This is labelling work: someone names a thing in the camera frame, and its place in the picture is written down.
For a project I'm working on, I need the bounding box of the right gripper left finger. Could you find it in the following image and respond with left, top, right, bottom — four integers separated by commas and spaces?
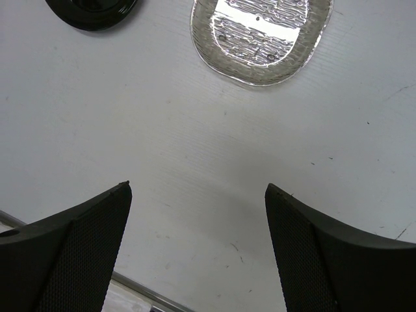
1, 181, 132, 311

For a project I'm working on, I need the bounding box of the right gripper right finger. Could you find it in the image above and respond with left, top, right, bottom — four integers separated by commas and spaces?
265, 184, 415, 311

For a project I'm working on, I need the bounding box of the black plate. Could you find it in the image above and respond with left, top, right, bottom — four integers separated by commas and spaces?
45, 0, 140, 32

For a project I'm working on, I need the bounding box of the aluminium rail front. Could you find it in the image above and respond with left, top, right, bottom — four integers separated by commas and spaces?
1, 211, 192, 312

